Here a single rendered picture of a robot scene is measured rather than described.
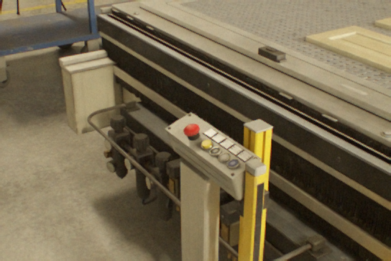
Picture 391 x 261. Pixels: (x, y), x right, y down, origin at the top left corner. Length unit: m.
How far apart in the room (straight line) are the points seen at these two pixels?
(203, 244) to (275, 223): 0.35
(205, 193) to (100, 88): 1.41
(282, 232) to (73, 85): 1.31
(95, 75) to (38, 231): 0.75
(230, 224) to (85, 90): 1.16
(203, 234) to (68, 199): 1.44
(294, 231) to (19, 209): 1.49
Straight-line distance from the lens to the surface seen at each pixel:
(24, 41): 4.14
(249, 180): 1.20
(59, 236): 2.55
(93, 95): 2.66
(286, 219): 1.74
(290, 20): 2.41
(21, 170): 3.07
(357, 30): 2.27
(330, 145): 1.56
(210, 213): 1.39
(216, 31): 2.22
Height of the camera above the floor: 1.53
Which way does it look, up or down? 27 degrees down
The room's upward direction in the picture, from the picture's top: straight up
